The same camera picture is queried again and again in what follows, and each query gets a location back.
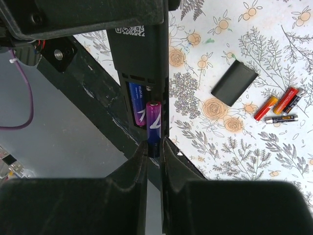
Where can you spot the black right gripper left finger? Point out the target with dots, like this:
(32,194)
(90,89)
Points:
(113,205)

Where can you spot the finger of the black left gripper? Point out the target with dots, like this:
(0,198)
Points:
(49,19)

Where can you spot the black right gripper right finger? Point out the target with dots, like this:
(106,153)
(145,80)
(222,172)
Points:
(194,205)

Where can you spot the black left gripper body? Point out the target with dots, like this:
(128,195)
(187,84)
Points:
(27,52)

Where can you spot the blue purple battery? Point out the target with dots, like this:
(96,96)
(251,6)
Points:
(153,119)
(138,103)

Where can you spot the black battery cover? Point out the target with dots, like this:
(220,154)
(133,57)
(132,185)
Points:
(234,83)

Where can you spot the floral table mat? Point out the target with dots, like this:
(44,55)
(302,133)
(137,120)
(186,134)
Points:
(275,39)

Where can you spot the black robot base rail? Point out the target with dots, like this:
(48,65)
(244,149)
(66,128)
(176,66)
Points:
(70,68)

